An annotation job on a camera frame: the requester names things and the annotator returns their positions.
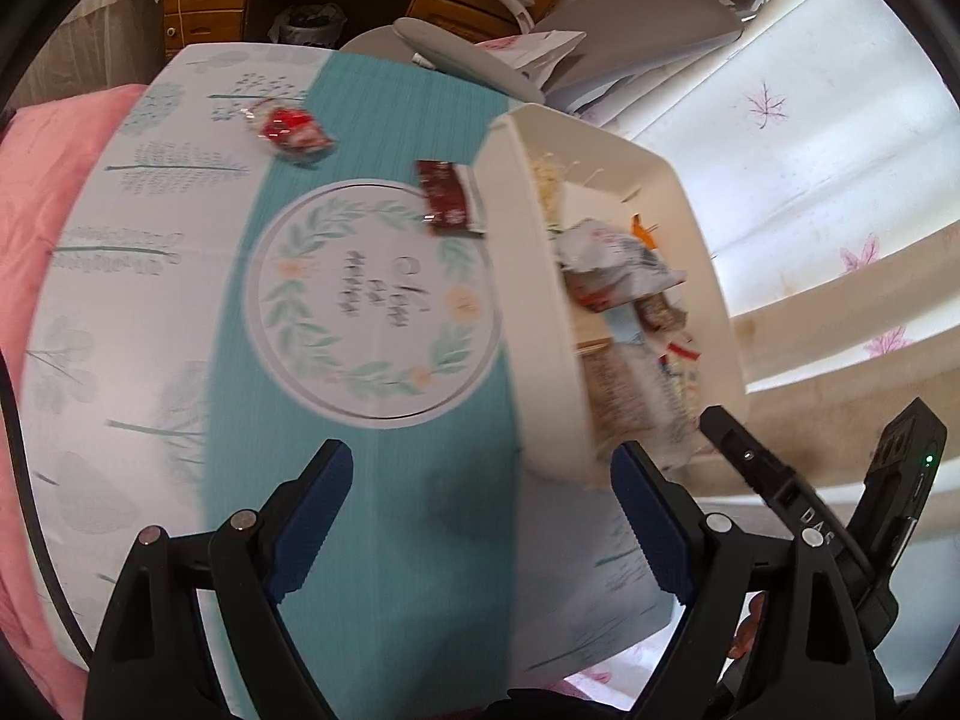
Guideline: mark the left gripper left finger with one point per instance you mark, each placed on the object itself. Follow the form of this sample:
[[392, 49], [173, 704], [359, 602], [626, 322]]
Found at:
[[152, 658]]

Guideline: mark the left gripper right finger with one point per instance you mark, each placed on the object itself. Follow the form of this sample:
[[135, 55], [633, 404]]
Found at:
[[809, 659]]

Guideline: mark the orange and white snack packet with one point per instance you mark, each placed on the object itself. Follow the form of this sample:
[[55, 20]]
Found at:
[[642, 233]]

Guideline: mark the white red large snack bag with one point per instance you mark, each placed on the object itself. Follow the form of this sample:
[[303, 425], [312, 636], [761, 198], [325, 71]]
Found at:
[[603, 267]]

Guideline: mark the clear bag yellow popcorn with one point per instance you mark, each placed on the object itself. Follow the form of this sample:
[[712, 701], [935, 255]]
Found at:
[[548, 179]]

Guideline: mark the large clear bread bag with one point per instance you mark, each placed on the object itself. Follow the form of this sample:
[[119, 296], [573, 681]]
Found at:
[[631, 398]]

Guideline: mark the white plastic storage bin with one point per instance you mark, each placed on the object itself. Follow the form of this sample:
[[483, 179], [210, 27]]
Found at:
[[609, 179]]

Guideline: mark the patterned teal white tablecloth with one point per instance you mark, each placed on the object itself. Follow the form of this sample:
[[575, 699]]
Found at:
[[213, 313]]

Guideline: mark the dark red snowflake packet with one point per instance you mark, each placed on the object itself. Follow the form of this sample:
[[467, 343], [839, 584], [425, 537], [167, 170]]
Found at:
[[454, 205]]

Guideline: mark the grey office chair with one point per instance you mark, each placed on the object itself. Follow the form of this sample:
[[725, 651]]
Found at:
[[575, 55]]

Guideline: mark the pink blanket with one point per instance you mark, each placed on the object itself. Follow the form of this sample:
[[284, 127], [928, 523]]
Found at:
[[48, 150]]

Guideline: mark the small red wrapped candy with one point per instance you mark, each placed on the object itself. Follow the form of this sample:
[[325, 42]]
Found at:
[[289, 130]]

